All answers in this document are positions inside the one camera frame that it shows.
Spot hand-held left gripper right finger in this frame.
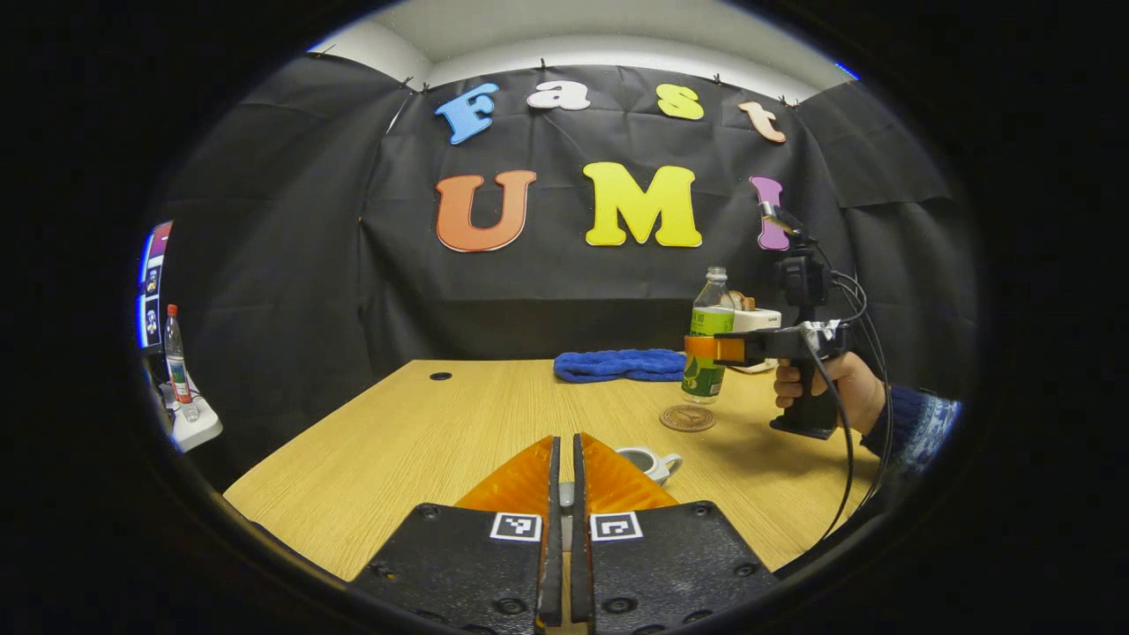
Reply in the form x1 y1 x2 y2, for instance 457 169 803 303
572 432 781 635

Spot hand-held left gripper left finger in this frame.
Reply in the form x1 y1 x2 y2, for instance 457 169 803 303
351 435 564 635

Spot green label water bottle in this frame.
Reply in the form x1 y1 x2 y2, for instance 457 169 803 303
681 266 736 406

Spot round brown coaster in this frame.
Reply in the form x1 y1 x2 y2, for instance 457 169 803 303
659 404 717 433

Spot white teacup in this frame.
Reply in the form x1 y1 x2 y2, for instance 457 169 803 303
617 446 684 487

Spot red cap plastic bottle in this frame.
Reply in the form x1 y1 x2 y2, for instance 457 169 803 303
164 304 201 423

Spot white toaster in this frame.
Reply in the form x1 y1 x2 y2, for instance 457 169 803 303
732 305 783 374

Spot blue towel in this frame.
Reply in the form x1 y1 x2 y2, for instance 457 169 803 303
553 348 688 385

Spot black backdrop cloth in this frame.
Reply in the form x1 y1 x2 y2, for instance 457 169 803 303
159 53 980 490

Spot white side table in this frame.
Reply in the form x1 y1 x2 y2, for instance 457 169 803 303
159 379 224 453

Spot computer monitor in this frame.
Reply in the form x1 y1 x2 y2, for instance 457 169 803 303
137 220 175 350

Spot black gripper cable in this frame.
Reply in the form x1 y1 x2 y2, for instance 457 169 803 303
798 238 894 552

